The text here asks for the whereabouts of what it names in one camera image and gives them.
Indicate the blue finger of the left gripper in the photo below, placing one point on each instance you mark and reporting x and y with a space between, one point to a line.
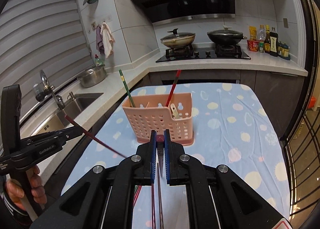
71 133

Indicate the small green cap jar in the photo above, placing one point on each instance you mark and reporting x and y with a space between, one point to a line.
261 46

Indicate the green dish soap bottle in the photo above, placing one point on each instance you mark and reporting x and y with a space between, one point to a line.
98 61

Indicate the stainless steel bowl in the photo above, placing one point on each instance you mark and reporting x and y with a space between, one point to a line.
92 76

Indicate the red instant noodle cup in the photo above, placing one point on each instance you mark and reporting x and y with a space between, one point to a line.
253 45

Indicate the stainless steel sink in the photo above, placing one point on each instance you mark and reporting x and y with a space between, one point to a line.
49 117

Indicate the brown wooden chopstick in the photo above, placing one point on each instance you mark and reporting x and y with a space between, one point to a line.
153 219

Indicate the person's left hand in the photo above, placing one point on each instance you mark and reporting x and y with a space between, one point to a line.
16 193

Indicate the black gas cooktop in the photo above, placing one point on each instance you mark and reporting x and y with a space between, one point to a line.
194 53

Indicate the pink perforated utensil holder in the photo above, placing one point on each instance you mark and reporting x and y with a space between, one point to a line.
151 113

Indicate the dark soy sauce bottle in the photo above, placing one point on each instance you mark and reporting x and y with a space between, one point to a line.
267 42

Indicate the beige wok with lid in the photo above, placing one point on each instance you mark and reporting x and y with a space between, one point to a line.
178 40

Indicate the blue planet pattern tablecloth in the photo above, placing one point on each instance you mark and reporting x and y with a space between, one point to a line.
230 127

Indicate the green chopstick on table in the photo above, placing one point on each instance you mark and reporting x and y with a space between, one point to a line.
136 193

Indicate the black frying pan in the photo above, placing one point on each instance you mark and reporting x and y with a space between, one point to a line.
226 36

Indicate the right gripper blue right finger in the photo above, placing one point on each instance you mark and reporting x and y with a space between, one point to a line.
167 145

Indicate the purple hanging cloth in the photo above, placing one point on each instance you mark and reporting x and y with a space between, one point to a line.
99 40

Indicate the maroon chopstick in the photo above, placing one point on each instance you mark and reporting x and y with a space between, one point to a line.
160 206

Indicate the small teal jar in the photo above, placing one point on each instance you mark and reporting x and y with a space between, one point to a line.
284 51

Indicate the black vinegar bottle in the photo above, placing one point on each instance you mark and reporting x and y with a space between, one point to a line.
273 42

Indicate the white pink hanging towel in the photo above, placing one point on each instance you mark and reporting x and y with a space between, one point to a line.
108 39

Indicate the white window blind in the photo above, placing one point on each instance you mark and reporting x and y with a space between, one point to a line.
41 35

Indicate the yellow seasoning packet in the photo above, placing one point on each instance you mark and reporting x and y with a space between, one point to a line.
252 33

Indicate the red chopstick on table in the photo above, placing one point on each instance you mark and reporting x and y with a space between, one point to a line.
138 195

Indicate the chrome kitchen faucet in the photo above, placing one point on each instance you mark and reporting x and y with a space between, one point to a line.
43 89

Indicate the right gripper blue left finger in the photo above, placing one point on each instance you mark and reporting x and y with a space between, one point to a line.
153 148

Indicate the green chopstick in holder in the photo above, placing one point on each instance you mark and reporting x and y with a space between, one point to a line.
132 104

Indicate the clear plastic bottle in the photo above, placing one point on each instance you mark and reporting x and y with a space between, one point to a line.
261 34

